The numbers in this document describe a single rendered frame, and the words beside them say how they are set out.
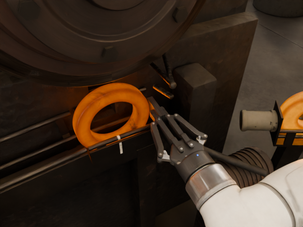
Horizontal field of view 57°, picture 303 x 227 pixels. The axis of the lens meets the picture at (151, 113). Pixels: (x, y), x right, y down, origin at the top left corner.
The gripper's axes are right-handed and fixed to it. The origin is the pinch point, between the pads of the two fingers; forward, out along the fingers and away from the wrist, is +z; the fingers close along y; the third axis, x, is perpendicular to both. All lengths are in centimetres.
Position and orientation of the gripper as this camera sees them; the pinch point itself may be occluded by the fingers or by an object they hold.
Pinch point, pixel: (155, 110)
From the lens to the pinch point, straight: 69.0
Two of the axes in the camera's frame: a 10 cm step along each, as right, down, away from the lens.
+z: -4.6, -6.7, 5.9
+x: 0.4, -6.8, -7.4
